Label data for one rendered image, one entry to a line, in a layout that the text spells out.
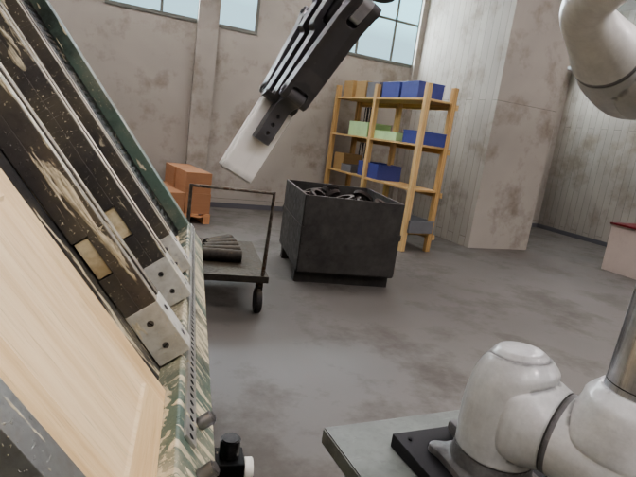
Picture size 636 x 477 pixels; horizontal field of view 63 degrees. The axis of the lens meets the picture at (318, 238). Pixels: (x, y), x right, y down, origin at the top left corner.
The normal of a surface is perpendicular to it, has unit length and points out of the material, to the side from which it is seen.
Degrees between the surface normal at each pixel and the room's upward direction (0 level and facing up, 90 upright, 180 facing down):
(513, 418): 87
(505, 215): 90
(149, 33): 90
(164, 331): 90
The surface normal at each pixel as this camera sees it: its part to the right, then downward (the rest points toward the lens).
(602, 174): -0.90, -0.04
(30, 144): 0.23, 0.23
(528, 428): -0.63, -0.07
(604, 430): -0.78, -0.08
